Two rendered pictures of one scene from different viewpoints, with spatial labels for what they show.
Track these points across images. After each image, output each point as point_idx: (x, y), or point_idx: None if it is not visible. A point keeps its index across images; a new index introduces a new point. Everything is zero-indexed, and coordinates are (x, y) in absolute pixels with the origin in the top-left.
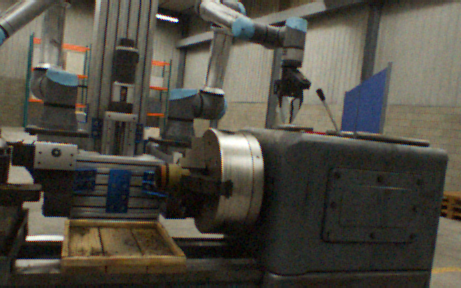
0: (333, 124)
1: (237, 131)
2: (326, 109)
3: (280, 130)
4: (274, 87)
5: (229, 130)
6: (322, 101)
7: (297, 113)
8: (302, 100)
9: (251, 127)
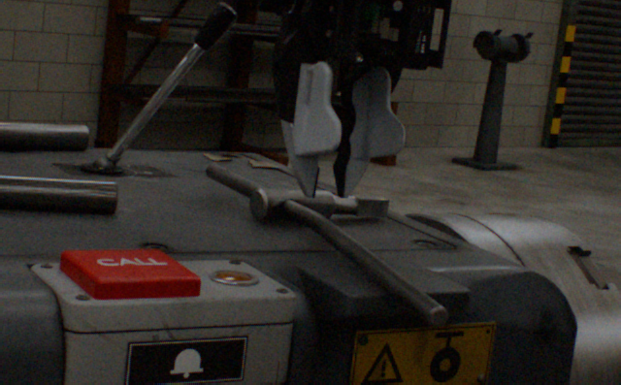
0: (142, 128)
1: (468, 215)
2: (180, 78)
3: (329, 185)
4: (443, 29)
5: (491, 215)
6: (203, 51)
7: (284, 137)
8: (275, 65)
9: (490, 253)
